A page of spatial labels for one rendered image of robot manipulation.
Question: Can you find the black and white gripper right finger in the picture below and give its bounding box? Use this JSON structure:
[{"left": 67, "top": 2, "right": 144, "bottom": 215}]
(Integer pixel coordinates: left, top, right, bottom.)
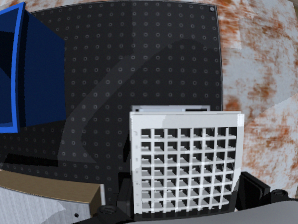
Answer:
[{"left": 235, "top": 171, "right": 298, "bottom": 211}]

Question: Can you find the blue open bin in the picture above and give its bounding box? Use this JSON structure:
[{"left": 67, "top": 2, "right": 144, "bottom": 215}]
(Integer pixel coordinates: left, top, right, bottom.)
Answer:
[{"left": 0, "top": 2, "right": 66, "bottom": 133}]

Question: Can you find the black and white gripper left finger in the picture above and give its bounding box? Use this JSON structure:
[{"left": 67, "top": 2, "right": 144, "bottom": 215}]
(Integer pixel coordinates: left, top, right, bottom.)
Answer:
[{"left": 73, "top": 178, "right": 135, "bottom": 224}]

